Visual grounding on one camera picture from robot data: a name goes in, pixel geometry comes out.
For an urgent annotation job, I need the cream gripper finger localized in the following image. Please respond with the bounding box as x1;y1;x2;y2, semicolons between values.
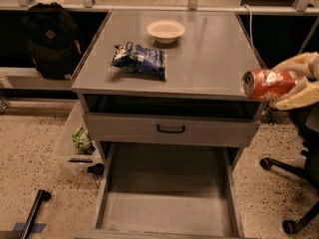
273;52;319;80
269;78;319;111

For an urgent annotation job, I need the crushed red coke can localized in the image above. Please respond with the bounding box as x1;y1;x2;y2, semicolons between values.
241;69;301;101

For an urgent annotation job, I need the grey metal drawer cabinet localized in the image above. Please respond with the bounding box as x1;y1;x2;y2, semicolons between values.
72;10;264;164

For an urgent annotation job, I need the open grey lower drawer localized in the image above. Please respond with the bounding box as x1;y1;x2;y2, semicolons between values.
74;143;256;239

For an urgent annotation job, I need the closed grey drawer front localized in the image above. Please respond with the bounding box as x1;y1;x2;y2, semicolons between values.
86;113;260;147

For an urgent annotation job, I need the black office chair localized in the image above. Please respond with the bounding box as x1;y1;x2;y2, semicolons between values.
260;105;319;234

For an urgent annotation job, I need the white paper bowl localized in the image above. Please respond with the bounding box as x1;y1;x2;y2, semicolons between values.
147;20;185;44

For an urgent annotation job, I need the blue chip bag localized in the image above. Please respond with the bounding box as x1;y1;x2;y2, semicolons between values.
112;42;166;81

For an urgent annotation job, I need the green snack bag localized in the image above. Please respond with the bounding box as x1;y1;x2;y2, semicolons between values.
72;127;95;154

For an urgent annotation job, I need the clear plastic bin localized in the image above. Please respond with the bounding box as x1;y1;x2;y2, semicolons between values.
54;103;102;173

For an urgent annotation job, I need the black backpack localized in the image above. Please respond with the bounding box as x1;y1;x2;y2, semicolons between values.
21;3;87;80

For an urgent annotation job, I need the black bar on floor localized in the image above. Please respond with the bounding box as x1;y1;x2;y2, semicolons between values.
0;188;53;239

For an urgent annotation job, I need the blue floor tape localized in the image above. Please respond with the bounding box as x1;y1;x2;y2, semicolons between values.
13;222;46;233

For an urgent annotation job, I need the white cable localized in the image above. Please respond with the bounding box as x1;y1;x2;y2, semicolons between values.
243;3;255;52

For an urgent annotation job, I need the black drawer handle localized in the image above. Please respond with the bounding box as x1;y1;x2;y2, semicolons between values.
157;124;185;134

